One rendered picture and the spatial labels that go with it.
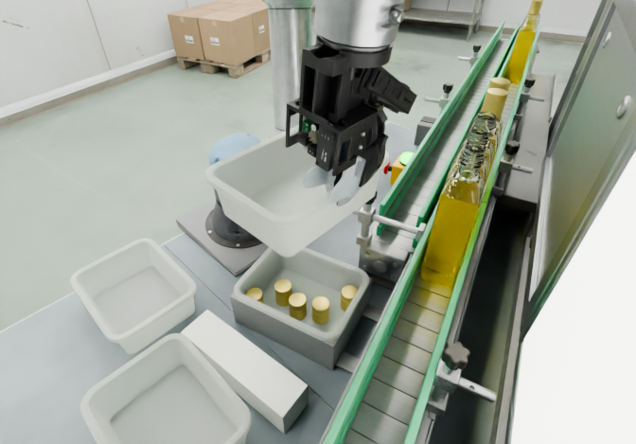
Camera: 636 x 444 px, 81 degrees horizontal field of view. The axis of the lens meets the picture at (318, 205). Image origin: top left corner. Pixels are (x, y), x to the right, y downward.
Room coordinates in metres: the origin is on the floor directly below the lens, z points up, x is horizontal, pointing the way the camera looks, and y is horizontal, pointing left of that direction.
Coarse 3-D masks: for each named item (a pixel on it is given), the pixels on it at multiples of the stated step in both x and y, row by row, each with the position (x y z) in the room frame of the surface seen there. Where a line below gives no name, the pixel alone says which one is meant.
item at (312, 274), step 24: (264, 264) 0.54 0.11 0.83; (288, 264) 0.57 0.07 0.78; (312, 264) 0.55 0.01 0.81; (336, 264) 0.52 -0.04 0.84; (240, 288) 0.47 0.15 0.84; (264, 288) 0.52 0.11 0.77; (312, 288) 0.52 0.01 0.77; (336, 288) 0.52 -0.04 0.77; (360, 288) 0.46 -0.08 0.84; (264, 312) 0.41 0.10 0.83; (288, 312) 0.46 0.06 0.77; (336, 312) 0.46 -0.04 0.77; (336, 336) 0.36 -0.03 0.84
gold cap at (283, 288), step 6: (276, 282) 0.50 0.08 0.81; (282, 282) 0.50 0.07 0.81; (288, 282) 0.50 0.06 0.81; (276, 288) 0.48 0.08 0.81; (282, 288) 0.48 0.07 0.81; (288, 288) 0.48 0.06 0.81; (276, 294) 0.48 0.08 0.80; (282, 294) 0.47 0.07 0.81; (288, 294) 0.48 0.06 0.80; (276, 300) 0.48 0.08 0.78; (282, 300) 0.47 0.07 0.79; (288, 300) 0.48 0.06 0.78; (282, 306) 0.47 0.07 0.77
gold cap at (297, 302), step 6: (294, 294) 0.47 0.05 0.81; (300, 294) 0.47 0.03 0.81; (294, 300) 0.45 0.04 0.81; (300, 300) 0.45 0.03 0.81; (306, 300) 0.46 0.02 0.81; (294, 306) 0.44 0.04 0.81; (300, 306) 0.44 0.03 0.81; (306, 306) 0.45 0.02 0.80; (294, 312) 0.44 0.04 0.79; (300, 312) 0.44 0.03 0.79; (306, 312) 0.45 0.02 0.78; (294, 318) 0.44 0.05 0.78; (300, 318) 0.44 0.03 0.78
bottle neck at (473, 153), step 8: (472, 144) 0.47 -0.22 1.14; (480, 144) 0.47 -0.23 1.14; (464, 152) 0.46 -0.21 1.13; (472, 152) 0.45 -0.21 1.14; (480, 152) 0.45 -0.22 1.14; (464, 160) 0.46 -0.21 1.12; (472, 160) 0.45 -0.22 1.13; (480, 160) 0.45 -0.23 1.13; (464, 168) 0.46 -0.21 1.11; (472, 168) 0.45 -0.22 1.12; (480, 168) 0.46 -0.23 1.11; (464, 176) 0.45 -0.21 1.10; (472, 176) 0.45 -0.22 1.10
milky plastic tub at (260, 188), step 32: (224, 160) 0.45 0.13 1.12; (256, 160) 0.49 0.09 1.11; (288, 160) 0.53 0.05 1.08; (384, 160) 0.45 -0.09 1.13; (224, 192) 0.38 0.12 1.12; (256, 192) 0.47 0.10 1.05; (288, 192) 0.48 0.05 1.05; (320, 192) 0.48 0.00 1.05; (256, 224) 0.36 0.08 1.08; (288, 224) 0.32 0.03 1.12; (320, 224) 0.37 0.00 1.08; (288, 256) 0.34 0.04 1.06
